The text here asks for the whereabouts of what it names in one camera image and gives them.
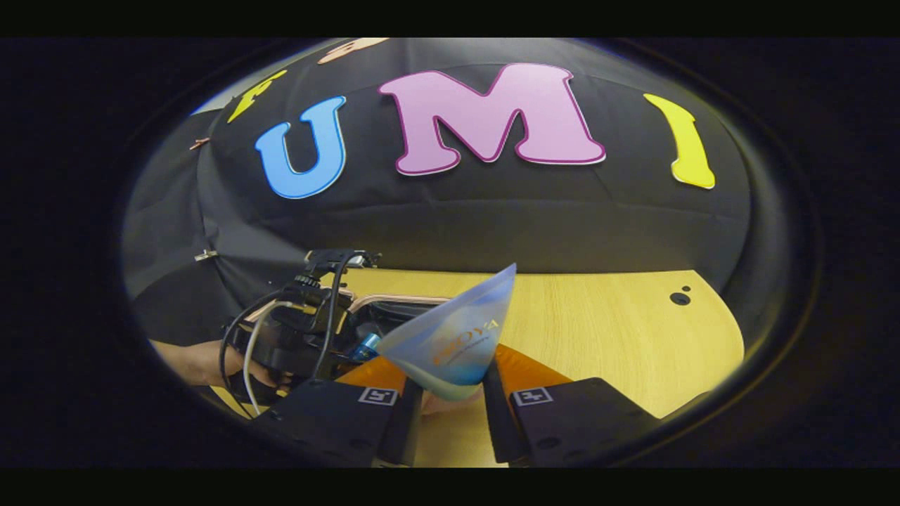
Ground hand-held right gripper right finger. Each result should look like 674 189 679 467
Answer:
480 343 663 467

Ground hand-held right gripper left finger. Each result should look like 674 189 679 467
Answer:
248 356 424 469

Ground blue green skincare bottle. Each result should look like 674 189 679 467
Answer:
349 332 383 363

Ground pink suitcase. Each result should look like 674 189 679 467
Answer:
245 284 486 417

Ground white blue skincare tube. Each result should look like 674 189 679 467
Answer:
375 263 518 403

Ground black backdrop cloth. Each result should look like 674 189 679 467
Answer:
121 37 781 345

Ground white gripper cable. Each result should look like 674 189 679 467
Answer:
242 300 300 417

